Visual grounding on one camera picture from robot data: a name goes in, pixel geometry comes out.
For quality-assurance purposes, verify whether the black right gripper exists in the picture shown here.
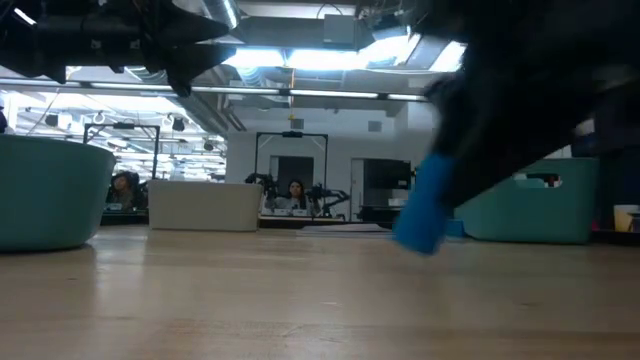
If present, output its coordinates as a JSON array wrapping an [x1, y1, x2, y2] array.
[[414, 0, 640, 209]]

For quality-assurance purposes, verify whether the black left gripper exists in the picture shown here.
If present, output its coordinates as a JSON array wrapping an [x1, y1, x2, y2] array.
[[42, 0, 238, 98]]

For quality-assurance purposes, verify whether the dark blue rectangular block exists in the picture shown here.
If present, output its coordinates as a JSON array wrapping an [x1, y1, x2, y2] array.
[[393, 152, 457, 256]]

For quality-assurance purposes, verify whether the teal bin with handle holes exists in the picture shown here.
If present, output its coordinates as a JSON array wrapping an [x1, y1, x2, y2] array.
[[453, 157, 600, 246]]

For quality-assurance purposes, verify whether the dark blue cube block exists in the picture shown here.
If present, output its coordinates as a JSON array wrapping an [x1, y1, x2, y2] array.
[[444, 218, 467, 239]]

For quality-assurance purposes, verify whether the long ceiling light strip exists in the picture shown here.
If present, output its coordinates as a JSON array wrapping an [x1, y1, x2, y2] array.
[[0, 77, 431, 104]]

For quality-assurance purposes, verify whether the grey ceiling box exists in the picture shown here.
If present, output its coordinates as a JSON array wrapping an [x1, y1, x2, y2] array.
[[322, 13, 357, 45]]

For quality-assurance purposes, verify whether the dark grey door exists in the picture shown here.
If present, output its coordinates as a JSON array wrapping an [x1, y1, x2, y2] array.
[[276, 155, 316, 218]]

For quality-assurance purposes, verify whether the person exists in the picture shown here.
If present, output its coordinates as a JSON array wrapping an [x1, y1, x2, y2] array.
[[267, 178, 321, 211], [106, 170, 150, 211]]

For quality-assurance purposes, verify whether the light grey plastic bin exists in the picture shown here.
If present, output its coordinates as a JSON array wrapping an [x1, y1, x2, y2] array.
[[147, 179, 264, 233]]

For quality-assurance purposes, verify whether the teal plastic tub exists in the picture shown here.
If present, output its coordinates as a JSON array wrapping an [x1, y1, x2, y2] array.
[[0, 133, 117, 253]]

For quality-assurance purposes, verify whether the round silver ventilation duct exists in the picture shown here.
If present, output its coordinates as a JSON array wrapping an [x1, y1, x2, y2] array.
[[202, 0, 240, 30]]

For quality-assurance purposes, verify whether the black wall monitor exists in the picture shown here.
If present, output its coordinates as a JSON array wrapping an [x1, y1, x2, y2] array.
[[363, 158, 413, 191]]

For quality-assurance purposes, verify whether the black background rig frame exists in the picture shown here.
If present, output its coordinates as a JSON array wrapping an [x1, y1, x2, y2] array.
[[82, 122, 162, 181], [253, 130, 330, 219]]

